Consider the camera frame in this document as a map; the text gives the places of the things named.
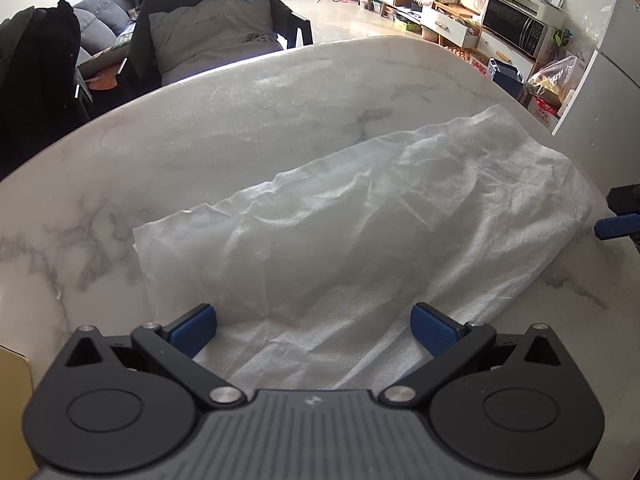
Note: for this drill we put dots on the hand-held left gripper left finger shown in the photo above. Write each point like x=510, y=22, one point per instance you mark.
x=192, y=331

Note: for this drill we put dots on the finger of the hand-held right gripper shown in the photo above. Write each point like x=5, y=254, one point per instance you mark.
x=626, y=198
x=617, y=227

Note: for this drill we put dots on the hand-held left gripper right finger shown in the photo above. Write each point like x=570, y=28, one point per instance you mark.
x=432, y=332

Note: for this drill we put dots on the white shopping bag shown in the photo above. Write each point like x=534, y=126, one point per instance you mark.
x=360, y=240

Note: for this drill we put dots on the clear plastic bag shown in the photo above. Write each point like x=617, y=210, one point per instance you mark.
x=555, y=80

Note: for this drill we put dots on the white refrigerator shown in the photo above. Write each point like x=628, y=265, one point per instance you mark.
x=600, y=75

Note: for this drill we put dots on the blue storage box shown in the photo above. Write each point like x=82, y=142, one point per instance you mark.
x=507, y=77

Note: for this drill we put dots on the yellow cardboard box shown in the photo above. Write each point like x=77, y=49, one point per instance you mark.
x=12, y=410

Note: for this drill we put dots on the black microwave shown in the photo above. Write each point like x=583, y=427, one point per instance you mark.
x=510, y=25

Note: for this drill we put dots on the white wooden TV cabinet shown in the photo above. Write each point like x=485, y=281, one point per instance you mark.
x=450, y=25

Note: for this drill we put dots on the black coat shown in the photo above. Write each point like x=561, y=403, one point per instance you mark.
x=35, y=75

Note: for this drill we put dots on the grey cushion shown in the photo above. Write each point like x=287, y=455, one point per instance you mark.
x=215, y=25

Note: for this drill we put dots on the grey sofa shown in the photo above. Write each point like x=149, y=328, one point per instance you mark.
x=100, y=17

